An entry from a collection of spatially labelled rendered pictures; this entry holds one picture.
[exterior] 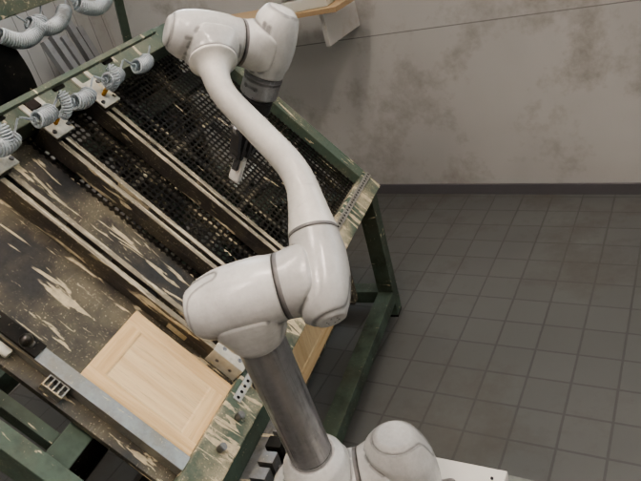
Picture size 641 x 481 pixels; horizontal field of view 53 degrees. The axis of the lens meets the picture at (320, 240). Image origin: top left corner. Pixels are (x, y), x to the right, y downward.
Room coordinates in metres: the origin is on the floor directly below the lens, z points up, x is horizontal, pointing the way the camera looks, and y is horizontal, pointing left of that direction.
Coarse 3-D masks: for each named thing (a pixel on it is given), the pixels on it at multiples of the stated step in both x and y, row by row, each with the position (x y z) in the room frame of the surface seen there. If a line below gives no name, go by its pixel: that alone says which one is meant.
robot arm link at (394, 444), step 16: (384, 432) 1.08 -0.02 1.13; (400, 432) 1.07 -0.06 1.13; (416, 432) 1.07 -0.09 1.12; (368, 448) 1.07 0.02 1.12; (384, 448) 1.04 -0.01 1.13; (400, 448) 1.03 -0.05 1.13; (416, 448) 1.03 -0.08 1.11; (368, 464) 1.05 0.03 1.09; (384, 464) 1.02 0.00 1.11; (400, 464) 1.01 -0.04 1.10; (416, 464) 1.01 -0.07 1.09; (432, 464) 1.03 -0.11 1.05; (368, 480) 1.02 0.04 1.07; (384, 480) 1.01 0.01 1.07; (400, 480) 1.00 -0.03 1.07; (416, 480) 1.00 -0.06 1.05; (432, 480) 1.01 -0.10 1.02
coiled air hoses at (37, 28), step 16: (80, 0) 3.25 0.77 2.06; (96, 0) 3.32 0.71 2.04; (112, 0) 3.39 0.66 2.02; (16, 16) 2.89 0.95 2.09; (32, 16) 2.93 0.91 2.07; (64, 16) 3.07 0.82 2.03; (0, 32) 2.80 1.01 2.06; (16, 32) 2.81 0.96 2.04; (32, 32) 2.87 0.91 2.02; (48, 32) 2.96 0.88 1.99; (16, 48) 2.80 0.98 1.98
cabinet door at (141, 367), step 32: (128, 320) 1.78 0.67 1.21; (128, 352) 1.67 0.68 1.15; (160, 352) 1.72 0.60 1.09; (96, 384) 1.54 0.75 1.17; (128, 384) 1.58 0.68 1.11; (160, 384) 1.62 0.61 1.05; (192, 384) 1.66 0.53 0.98; (224, 384) 1.70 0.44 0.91; (160, 416) 1.52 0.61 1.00; (192, 416) 1.56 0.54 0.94; (192, 448) 1.46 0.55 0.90
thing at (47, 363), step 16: (0, 336) 1.56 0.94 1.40; (16, 352) 1.55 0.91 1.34; (48, 352) 1.56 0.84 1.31; (48, 368) 1.51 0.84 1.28; (64, 368) 1.53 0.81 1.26; (64, 384) 1.50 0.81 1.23; (80, 384) 1.51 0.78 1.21; (80, 400) 1.49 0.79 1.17; (96, 400) 1.48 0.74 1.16; (112, 400) 1.49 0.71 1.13; (112, 416) 1.45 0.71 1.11; (128, 416) 1.47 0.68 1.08; (128, 432) 1.43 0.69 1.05; (144, 432) 1.44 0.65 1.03; (144, 448) 1.42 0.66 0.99; (160, 448) 1.41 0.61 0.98; (176, 448) 1.43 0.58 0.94; (176, 464) 1.39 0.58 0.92
